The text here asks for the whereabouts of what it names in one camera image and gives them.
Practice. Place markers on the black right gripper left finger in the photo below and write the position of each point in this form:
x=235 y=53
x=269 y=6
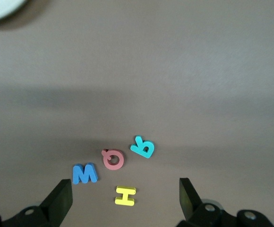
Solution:
x=56 y=203

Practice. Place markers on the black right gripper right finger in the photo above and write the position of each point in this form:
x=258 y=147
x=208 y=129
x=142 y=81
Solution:
x=191 y=205

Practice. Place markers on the yellow foam letter H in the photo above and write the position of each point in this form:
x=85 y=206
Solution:
x=125 y=195

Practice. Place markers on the teal foam letter R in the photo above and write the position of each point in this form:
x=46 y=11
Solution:
x=139 y=144

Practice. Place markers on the blue foam letter W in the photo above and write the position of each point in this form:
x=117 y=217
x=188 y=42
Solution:
x=78 y=175

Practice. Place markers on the red foam letter Q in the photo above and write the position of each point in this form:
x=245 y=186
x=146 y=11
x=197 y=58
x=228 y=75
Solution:
x=107 y=158

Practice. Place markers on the brown table cover sheet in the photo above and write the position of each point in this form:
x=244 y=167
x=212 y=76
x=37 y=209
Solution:
x=151 y=71

